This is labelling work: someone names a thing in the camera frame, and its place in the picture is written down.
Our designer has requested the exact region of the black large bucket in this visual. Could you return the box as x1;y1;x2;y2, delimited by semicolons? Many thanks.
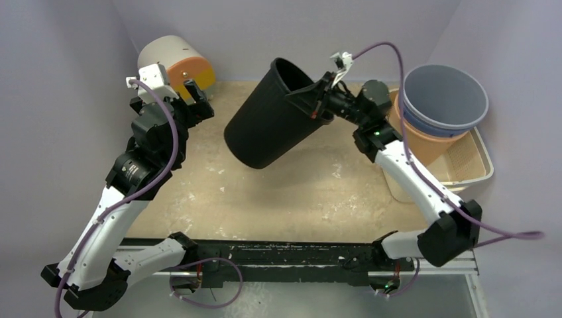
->
223;58;334;169

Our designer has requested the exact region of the grey lavender bucket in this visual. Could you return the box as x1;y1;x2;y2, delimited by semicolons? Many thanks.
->
402;64;489;138

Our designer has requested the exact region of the orange bucket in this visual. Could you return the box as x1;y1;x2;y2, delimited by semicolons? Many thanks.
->
388;89;467;166

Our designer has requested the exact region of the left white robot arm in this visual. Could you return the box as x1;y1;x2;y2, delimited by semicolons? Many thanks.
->
41;77;214;317

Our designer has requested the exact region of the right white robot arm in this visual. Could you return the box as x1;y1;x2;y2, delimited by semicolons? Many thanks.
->
284;72;482;270

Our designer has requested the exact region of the white orange yellow drum toy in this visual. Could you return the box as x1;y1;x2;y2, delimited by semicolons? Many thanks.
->
137;35;216;101

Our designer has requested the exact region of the cream laundry basket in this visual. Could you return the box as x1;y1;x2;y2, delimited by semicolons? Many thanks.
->
382;87;495;203

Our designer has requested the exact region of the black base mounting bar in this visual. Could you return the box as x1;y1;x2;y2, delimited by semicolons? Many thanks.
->
154;231;416;289

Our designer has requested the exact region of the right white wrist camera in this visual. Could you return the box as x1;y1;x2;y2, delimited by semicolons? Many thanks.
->
330;52;354;88

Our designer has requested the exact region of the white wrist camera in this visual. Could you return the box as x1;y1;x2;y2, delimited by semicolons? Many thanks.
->
330;52;354;88
126;63;179;104

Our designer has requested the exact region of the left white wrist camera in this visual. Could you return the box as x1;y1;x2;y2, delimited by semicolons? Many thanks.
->
126;63;179;104

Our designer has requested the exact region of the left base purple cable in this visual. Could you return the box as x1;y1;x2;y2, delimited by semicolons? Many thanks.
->
168;256;244;309

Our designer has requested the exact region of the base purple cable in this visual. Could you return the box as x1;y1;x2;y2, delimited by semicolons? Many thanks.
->
375;255;422;299
168;256;244;309

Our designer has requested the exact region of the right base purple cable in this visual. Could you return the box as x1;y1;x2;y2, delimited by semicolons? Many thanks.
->
375;255;422;299

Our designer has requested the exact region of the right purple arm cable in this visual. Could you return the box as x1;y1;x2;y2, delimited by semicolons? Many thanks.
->
351;42;544;249

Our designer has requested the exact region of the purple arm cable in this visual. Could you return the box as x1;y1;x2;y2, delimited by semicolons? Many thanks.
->
54;79;180;318
351;42;544;249

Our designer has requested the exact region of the aluminium rail frame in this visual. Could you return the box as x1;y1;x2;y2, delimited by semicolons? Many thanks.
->
77;243;490;318

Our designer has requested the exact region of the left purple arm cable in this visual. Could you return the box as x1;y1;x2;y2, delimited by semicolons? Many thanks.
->
54;79;180;318

